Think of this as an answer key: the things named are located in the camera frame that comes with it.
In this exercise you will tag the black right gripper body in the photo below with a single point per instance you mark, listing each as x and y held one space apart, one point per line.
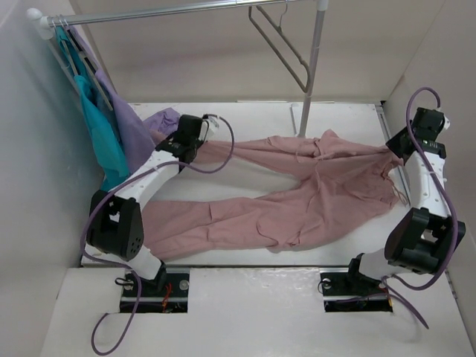
396 143

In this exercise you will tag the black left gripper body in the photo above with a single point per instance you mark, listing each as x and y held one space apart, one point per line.
198 143

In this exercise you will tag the pink trousers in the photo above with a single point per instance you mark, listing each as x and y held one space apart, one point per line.
342 185

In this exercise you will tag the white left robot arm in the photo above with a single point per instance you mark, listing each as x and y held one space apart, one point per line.
116 233

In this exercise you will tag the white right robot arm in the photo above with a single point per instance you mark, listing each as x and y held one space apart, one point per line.
427 236

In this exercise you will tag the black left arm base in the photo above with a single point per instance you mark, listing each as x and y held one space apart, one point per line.
171 298

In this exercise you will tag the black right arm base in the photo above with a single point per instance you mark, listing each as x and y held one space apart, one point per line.
343 293

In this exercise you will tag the grey hanger with purple garment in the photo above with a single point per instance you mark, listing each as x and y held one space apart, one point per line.
90 65

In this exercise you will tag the grey hanger with teal garment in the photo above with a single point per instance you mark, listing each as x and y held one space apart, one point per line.
70 51

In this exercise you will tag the purple hanging garment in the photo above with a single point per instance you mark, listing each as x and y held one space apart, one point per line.
138 138

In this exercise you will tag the teal hanging garment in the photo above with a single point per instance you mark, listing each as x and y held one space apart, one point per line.
103 131

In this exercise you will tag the grey vertical rack pole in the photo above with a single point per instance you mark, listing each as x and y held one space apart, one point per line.
322 7

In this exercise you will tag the white rack corner joint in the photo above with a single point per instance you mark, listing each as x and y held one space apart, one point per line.
39 20

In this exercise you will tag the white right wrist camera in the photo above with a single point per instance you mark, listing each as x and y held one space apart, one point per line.
446 123

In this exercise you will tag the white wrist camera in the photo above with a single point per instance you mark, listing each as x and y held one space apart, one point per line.
446 123
209 127

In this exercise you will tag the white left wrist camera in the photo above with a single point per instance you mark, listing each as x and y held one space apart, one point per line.
209 127

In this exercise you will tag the silver horizontal rack rail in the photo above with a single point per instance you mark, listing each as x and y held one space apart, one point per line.
84 19

